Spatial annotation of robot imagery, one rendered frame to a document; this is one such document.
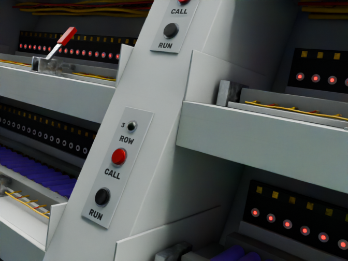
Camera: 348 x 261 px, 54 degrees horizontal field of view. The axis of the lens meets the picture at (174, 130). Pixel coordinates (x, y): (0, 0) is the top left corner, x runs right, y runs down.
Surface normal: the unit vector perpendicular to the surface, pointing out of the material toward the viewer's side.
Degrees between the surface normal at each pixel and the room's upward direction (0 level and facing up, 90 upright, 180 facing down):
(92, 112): 110
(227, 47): 90
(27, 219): 20
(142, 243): 90
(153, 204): 90
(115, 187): 90
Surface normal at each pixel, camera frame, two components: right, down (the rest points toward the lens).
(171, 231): 0.79, 0.20
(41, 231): 0.17, -0.98
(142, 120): -0.50, -0.34
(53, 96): -0.58, 0.00
